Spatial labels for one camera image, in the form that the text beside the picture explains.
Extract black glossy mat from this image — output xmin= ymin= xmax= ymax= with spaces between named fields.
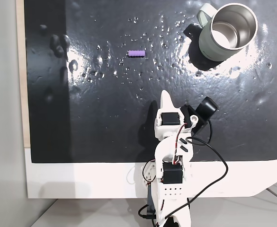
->
xmin=24 ymin=0 xmax=277 ymax=164

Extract black table clamp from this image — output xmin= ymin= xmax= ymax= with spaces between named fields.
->
xmin=138 ymin=183 xmax=158 ymax=221

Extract purple ribbed pen grip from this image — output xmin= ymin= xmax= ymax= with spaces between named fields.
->
xmin=128 ymin=50 xmax=145 ymax=58

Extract red and white servo wires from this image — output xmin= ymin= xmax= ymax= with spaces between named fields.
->
xmin=142 ymin=122 xmax=188 ymax=184

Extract mint green steel mug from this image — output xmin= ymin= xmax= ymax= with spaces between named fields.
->
xmin=196 ymin=2 xmax=259 ymax=62

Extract tan wooden board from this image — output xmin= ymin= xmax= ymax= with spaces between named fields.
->
xmin=15 ymin=0 xmax=32 ymax=149

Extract white board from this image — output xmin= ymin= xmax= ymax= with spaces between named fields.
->
xmin=24 ymin=146 xmax=277 ymax=200

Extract black camera box with mount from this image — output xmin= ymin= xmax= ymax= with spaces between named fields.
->
xmin=180 ymin=96 xmax=219 ymax=138

